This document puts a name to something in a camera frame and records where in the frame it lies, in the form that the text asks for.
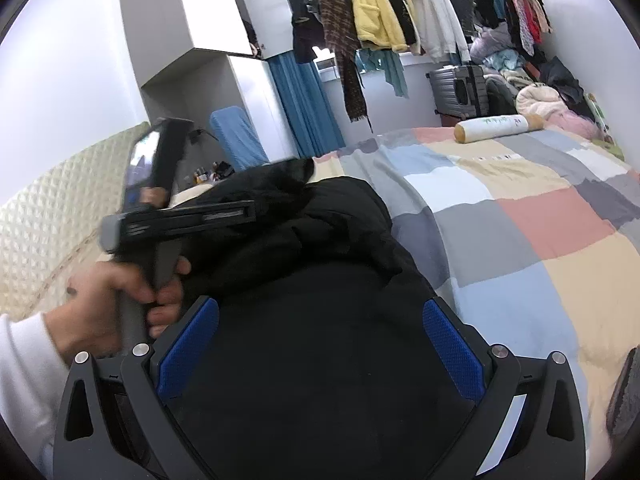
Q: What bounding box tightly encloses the black puffer jacket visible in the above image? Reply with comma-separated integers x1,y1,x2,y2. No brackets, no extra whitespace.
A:
171,159,472,479

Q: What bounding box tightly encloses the left forearm white sleeve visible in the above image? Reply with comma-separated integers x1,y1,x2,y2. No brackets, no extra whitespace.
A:
1,313,68,479

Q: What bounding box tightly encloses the pile of clothes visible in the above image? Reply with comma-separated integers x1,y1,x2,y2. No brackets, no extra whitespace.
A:
470,0,624,159

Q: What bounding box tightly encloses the left hand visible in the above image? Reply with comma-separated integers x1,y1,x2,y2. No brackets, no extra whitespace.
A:
43,257,191,364

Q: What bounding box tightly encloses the cream quilted headboard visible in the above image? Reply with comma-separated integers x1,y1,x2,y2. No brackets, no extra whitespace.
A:
1,122,149,321

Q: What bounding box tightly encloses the blue covered chair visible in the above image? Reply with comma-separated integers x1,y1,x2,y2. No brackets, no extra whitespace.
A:
209,106,269,171

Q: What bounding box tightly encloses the blue curtain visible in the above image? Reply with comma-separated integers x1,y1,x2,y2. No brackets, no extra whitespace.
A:
268,51,345,157

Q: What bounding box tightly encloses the colourful patchwork bed quilt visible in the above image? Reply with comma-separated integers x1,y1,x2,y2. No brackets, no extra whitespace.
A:
309,128,639,479

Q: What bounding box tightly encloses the grey bedside cabinet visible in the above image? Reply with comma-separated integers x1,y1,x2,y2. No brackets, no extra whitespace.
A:
120,0,297,188

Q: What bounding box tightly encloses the black hanging jacket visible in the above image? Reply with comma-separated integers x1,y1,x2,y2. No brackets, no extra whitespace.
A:
288,0,326,64

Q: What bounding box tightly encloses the teal hanging garment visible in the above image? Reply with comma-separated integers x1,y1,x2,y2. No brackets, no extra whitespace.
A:
356,49,409,99

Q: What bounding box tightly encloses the brown plaid scarf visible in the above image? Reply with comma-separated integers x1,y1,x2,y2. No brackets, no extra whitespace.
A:
318,0,368,122

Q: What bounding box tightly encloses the yellow fleece jacket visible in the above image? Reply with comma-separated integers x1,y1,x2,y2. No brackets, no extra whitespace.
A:
350,0,409,53

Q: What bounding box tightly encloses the cream cylindrical bolster pillow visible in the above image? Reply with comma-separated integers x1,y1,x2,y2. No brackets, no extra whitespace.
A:
454,114,546,144

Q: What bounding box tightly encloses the grey suitcase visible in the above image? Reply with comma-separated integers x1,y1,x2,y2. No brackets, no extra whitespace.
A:
426,64,489,120

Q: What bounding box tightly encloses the white hooded sweater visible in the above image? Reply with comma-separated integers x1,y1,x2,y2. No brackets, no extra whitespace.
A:
412,0,471,63

